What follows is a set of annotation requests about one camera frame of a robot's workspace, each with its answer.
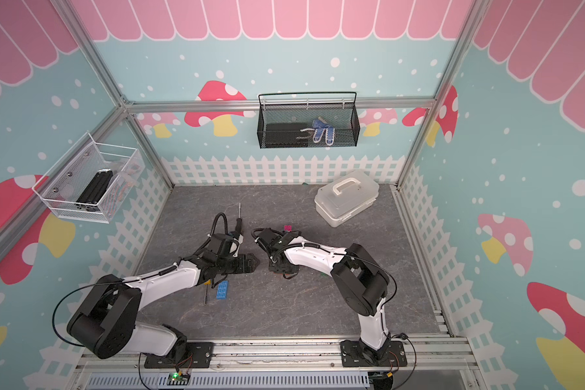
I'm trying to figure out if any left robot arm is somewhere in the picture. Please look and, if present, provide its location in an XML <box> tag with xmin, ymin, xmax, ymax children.
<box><xmin>63</xmin><ymin>234</ymin><xmax>259</xmax><ymax>364</ymax></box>

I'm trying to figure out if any white plastic storage box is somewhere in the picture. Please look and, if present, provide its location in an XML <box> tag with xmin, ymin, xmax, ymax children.
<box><xmin>315</xmin><ymin>170</ymin><xmax>380</xmax><ymax>228</ymax></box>

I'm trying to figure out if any yellow black screwdriver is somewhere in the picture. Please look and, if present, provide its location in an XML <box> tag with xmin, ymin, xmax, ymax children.
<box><xmin>203</xmin><ymin>279</ymin><xmax>212</xmax><ymax>306</ymax></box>

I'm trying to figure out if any long blue lego brick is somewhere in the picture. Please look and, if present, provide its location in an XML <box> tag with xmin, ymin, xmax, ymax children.
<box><xmin>215</xmin><ymin>280</ymin><xmax>228</xmax><ymax>300</ymax></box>

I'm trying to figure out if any orange black screwdriver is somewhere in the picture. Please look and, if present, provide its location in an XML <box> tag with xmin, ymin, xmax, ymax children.
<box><xmin>235</xmin><ymin>204</ymin><xmax>243</xmax><ymax>236</ymax></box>

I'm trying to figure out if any green lit circuit board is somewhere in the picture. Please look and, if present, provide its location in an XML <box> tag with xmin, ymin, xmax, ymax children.
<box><xmin>167</xmin><ymin>372</ymin><xmax>191</xmax><ymax>386</ymax></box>

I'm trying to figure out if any grey cable duct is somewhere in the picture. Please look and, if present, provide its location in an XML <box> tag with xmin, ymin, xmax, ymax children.
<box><xmin>84</xmin><ymin>371</ymin><xmax>371</xmax><ymax>389</ymax></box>

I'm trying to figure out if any blue white item in basket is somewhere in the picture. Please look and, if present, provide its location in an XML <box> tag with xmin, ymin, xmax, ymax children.
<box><xmin>301</xmin><ymin>117</ymin><xmax>336</xmax><ymax>146</ymax></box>

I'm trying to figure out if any white wire mesh basket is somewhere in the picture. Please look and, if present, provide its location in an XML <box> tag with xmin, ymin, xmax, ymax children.
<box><xmin>32</xmin><ymin>133</ymin><xmax>146</xmax><ymax>224</ymax></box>

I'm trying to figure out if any black item in white basket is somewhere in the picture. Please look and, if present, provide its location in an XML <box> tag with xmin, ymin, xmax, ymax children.
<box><xmin>75</xmin><ymin>169</ymin><xmax>113</xmax><ymax>212</ymax></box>

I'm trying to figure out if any black box in black basket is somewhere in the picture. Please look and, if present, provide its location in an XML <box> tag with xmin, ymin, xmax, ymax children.
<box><xmin>258</xmin><ymin>123</ymin><xmax>314</xmax><ymax>149</ymax></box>

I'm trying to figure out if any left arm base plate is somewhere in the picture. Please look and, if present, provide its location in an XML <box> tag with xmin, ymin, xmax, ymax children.
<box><xmin>144</xmin><ymin>341</ymin><xmax>214</xmax><ymax>369</ymax></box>

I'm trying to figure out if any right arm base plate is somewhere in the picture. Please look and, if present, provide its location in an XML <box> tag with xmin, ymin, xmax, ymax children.
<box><xmin>340</xmin><ymin>340</ymin><xmax>408</xmax><ymax>368</ymax></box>

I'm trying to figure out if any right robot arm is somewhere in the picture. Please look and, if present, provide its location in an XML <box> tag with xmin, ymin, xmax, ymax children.
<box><xmin>252</xmin><ymin>228</ymin><xmax>396</xmax><ymax>366</ymax></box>

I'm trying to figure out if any black wire mesh basket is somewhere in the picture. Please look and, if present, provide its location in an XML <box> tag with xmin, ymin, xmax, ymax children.
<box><xmin>257</xmin><ymin>91</ymin><xmax>361</xmax><ymax>149</ymax></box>

